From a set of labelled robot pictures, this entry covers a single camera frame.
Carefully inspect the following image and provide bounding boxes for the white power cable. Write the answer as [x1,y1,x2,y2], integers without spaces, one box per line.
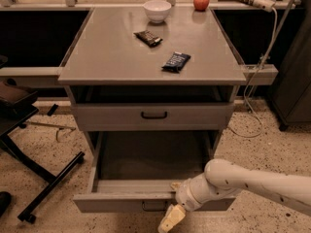
[226,7,279,139]

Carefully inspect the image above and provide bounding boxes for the dark grey cabinet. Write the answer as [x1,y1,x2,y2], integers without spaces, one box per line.
[268,6,311,131]

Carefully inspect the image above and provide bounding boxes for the white ceramic bowl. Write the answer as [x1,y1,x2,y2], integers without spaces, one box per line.
[143,0,171,23]

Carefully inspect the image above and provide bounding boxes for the dark blue snack bar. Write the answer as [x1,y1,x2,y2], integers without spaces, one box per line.
[162,51,190,73]

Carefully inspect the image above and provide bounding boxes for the grey drawer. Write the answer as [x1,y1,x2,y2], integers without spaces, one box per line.
[72,103,234,131]
[73,130,237,214]

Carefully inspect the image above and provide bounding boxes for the grey metal rail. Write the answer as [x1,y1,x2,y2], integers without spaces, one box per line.
[0,67,62,88]

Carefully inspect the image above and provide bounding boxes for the dark brown snack bar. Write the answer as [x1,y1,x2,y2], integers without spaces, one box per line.
[134,30,162,48]

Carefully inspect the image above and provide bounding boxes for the black office chair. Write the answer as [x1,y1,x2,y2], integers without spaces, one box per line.
[0,78,85,223]

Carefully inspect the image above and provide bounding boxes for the grey drawer cabinet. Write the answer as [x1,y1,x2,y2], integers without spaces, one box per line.
[58,6,246,148]

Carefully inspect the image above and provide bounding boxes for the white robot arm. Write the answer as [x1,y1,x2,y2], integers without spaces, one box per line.
[157,159,311,233]

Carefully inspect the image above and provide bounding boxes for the red apple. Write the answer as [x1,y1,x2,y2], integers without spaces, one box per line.
[193,0,210,12]

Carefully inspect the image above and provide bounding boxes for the grey top drawer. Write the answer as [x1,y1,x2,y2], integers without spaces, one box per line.
[72,103,234,131]

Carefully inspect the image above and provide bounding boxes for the black shoe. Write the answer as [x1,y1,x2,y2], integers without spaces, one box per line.
[0,191,12,216]

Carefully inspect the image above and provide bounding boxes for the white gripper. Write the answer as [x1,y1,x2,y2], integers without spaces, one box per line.
[157,174,220,233]

